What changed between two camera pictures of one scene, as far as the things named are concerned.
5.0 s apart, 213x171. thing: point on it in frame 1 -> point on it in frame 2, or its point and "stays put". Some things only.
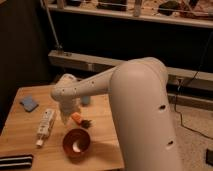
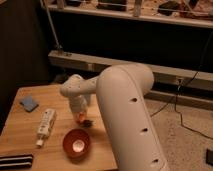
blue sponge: [28, 103] stays put
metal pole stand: [58, 46] stays put
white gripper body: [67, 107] -> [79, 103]
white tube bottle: [46, 124] stays put
